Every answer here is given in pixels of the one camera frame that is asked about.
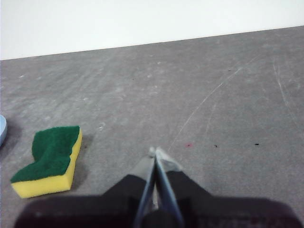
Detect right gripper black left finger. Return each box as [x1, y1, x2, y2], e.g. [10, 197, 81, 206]
[14, 146, 155, 228]

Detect light blue round plate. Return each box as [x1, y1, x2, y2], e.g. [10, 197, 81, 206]
[0, 115, 8, 147]

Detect yellow sponge with green pad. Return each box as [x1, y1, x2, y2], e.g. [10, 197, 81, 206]
[10, 125, 83, 199]

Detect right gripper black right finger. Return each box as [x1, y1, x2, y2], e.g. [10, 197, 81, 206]
[155, 146, 297, 228]

